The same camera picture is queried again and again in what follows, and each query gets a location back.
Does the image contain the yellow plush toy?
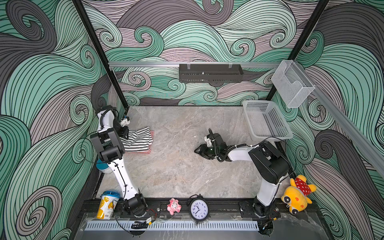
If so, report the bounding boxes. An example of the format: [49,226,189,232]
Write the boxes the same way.
[281,175,317,215]

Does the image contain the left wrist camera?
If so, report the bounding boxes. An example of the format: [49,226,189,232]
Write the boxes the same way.
[120,116,130,127]

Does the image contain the aluminium rail right wall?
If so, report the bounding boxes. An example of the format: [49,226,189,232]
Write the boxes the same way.
[299,65,384,175]

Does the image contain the pink plush toy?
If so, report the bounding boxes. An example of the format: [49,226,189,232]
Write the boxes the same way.
[167,198,182,216]

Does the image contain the black alarm clock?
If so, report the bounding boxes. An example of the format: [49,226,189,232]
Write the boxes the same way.
[187,195,211,224]

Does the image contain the black white striped tank top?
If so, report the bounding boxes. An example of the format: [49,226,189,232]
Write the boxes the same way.
[120,126,152,153]

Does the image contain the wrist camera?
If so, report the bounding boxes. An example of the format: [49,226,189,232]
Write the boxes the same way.
[204,129,228,151]
[120,116,130,127]

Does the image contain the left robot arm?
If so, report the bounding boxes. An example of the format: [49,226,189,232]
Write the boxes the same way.
[90,105,147,217]

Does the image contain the grey plastic laundry basket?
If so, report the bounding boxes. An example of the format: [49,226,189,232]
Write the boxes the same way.
[242,100,293,141]

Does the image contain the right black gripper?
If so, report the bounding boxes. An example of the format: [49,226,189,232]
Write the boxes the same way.
[192,144,220,160]

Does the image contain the white slotted cable duct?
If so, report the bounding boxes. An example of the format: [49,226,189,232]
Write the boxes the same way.
[85,220,259,232]

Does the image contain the teal lid white mug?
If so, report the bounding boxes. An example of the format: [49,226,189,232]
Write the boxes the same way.
[96,159,111,174]

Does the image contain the aluminium rail wall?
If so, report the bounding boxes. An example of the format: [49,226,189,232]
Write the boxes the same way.
[299,65,384,175]
[107,61,281,69]

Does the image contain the clear wall-mounted bin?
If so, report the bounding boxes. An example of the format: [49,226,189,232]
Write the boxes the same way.
[272,60,315,109]

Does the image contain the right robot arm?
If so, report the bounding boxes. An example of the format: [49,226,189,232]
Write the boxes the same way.
[194,138,291,217]

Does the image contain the yellow drink cup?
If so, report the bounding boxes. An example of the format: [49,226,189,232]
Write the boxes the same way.
[97,191,120,220]

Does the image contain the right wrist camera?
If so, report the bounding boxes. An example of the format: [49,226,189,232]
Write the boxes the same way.
[204,129,228,151]

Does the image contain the aluminium rail back wall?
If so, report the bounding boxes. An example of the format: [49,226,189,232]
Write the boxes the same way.
[107,61,281,69]

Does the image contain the black wall shelf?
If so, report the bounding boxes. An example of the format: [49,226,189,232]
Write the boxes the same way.
[179,64,244,84]

